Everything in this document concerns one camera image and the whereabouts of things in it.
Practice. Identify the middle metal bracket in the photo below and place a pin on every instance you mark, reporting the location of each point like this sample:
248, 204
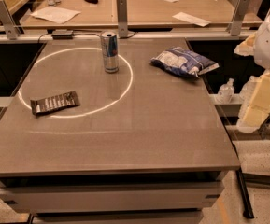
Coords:
122, 18

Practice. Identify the right metal bracket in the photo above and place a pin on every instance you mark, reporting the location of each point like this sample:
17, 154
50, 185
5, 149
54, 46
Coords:
234, 28

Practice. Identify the white drawer cabinet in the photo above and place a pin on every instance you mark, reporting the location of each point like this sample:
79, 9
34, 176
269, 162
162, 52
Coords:
118, 197

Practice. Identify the blue white chip bag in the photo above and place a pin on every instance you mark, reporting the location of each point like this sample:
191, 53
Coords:
183, 62

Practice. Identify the metal bracket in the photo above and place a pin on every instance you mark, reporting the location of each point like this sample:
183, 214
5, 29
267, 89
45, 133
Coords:
11, 27
122, 18
234, 28

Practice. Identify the dark snack bar wrapper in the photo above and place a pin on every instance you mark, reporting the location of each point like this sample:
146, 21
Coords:
54, 103

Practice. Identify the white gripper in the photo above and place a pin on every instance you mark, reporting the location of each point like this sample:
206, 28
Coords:
256, 109

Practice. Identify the clear sanitizer bottle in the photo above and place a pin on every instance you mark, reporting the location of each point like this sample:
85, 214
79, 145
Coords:
226, 92
248, 88

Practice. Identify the clear sanitizer bottle left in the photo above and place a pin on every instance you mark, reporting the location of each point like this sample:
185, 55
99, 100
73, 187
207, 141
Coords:
226, 92

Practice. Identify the white paper sheet right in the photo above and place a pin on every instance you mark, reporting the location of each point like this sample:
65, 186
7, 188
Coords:
191, 19

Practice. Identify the white paper sheet left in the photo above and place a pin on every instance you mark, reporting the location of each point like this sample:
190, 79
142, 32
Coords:
55, 14

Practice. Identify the left metal bracket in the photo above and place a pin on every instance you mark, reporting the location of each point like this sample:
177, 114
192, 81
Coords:
11, 27

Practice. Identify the clear sanitizer bottle right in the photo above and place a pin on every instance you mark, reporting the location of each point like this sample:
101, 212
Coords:
248, 88

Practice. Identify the redbull can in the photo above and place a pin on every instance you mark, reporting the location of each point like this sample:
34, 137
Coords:
109, 46

